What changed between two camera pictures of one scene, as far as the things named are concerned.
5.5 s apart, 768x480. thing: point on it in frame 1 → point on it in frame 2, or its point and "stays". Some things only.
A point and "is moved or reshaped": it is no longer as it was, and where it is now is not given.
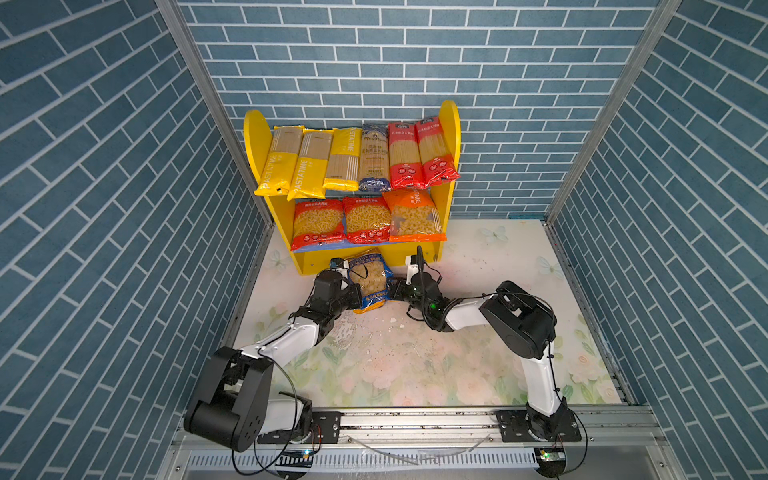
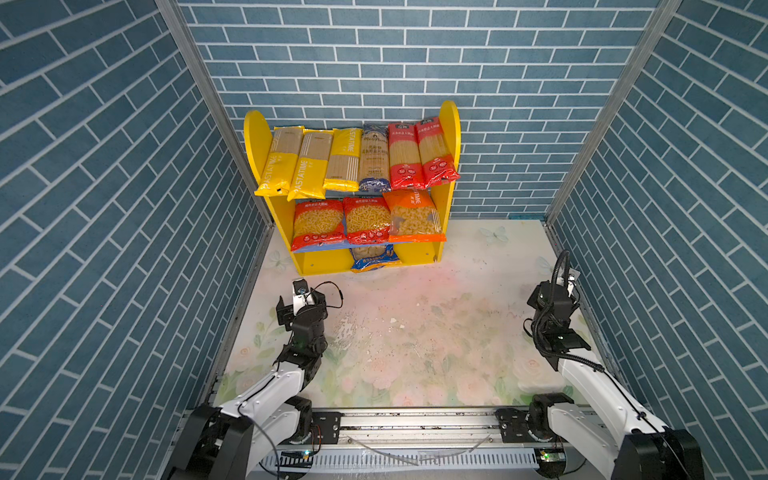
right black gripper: (397, 290) → (535, 297)
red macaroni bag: (317, 221) stays
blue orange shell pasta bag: (368, 268) is moved or reshaped
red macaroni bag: (367, 219) stays
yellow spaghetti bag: (282, 161) stays
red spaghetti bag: (437, 163) stays
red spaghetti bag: (405, 158) stays
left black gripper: (353, 290) → (284, 315)
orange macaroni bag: (415, 217) stays
